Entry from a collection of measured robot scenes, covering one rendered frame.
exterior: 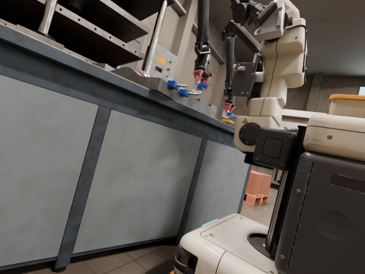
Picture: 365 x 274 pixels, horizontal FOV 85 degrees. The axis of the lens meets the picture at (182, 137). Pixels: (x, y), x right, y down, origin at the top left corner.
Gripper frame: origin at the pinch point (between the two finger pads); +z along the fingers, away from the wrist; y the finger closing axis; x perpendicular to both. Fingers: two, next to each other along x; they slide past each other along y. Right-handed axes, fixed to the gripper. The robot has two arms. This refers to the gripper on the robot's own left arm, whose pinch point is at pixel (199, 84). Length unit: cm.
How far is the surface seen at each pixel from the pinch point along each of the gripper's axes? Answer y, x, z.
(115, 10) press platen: 40, -73, -60
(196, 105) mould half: -1.5, 0.0, 12.8
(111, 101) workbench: 45, 0, 34
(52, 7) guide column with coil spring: 74, -70, -27
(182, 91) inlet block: 16.9, 7.5, 15.4
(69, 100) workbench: 59, -1, 40
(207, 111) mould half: -12.4, -0.1, 11.9
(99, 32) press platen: 45, -74, -34
